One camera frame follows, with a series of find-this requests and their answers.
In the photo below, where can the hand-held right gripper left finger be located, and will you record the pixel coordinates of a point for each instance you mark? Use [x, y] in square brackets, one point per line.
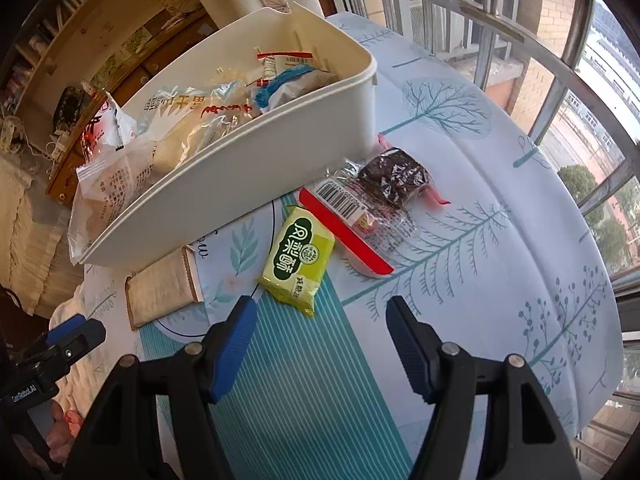
[235, 345]

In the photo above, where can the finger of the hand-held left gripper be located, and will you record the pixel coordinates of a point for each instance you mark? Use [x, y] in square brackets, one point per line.
[82, 340]
[65, 330]

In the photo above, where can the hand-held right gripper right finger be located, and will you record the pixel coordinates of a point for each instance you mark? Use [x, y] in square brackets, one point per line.
[410, 350]

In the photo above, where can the white plastic storage box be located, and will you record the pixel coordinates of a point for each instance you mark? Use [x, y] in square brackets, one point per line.
[225, 175]

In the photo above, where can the large clear biscuit bag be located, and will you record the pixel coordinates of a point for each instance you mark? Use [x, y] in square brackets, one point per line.
[185, 125]

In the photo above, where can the blue and white snack packet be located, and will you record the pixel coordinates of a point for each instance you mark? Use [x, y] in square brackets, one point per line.
[282, 85]

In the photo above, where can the clear nut snack packet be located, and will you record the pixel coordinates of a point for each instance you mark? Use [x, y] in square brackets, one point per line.
[287, 60]

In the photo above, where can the person's left hand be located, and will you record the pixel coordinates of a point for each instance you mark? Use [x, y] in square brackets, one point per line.
[62, 430]

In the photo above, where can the pink and blue blanket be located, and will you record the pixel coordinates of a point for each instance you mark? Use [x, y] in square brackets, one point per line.
[75, 305]

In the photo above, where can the beige noodle snack packet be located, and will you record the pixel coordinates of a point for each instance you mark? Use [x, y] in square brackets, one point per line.
[160, 290]

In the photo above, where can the cream lace furniture cover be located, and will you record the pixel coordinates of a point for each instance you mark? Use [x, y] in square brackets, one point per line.
[30, 220]

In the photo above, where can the red barcode clear packet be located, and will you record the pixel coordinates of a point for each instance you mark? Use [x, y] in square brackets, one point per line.
[340, 197]

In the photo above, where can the dark fruit snack packet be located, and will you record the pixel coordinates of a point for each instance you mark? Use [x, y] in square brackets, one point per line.
[395, 177]

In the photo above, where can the white power strip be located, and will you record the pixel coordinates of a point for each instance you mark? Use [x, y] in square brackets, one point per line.
[56, 147]

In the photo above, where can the black floral box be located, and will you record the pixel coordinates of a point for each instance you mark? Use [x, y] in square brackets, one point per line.
[67, 105]

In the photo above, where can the wooden desk with drawers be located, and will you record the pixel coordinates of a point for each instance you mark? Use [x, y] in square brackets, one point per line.
[145, 67]

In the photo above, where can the wooden bookshelf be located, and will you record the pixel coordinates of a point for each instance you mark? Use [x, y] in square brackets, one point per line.
[95, 15]

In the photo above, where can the metal window grille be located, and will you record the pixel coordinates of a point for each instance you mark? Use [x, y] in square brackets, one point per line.
[500, 20]

